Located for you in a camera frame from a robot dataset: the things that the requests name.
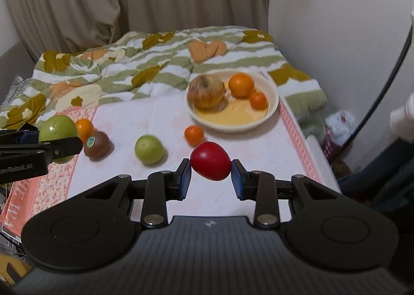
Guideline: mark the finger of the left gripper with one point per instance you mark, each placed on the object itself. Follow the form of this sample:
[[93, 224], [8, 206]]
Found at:
[[25, 134], [51, 150]]

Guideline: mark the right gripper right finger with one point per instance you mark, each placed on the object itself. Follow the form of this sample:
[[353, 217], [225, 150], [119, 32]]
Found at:
[[260, 187]]

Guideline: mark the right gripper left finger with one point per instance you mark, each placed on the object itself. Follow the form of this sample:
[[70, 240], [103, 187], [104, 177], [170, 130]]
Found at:
[[160, 188]]

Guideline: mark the green apple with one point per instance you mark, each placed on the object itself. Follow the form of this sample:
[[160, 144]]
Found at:
[[57, 127], [149, 150]]

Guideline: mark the medium orange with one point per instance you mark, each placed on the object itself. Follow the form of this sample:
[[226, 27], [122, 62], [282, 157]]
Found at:
[[85, 129]]

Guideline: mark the brown kiwi with sticker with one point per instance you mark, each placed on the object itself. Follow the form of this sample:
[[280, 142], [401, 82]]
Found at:
[[97, 146]]

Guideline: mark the red tomato front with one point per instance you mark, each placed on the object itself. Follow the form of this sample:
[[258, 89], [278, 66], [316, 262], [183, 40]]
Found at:
[[211, 161]]

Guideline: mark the small mandarin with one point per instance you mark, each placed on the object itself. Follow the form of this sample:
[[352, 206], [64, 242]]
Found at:
[[194, 135], [258, 100]]

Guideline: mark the large orange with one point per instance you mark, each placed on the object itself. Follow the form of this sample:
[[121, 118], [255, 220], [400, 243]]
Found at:
[[241, 85]]

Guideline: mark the yellow red apple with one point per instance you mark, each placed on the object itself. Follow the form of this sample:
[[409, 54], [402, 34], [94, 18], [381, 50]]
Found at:
[[206, 91]]

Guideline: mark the pink floral table cloth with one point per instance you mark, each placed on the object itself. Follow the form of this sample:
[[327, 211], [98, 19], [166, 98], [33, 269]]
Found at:
[[277, 146]]

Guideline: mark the cream bowl with cartoon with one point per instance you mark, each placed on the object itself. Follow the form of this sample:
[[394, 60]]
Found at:
[[234, 115]]

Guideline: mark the yellow box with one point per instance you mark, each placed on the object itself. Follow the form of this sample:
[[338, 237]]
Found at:
[[12, 270]]

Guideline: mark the white plastic bag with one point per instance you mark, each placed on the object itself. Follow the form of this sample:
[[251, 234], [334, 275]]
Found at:
[[341, 125]]

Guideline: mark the green striped floral blanket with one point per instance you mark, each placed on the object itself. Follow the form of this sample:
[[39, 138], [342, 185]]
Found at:
[[143, 65]]

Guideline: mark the white sock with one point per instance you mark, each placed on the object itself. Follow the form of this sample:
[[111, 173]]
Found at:
[[402, 120]]

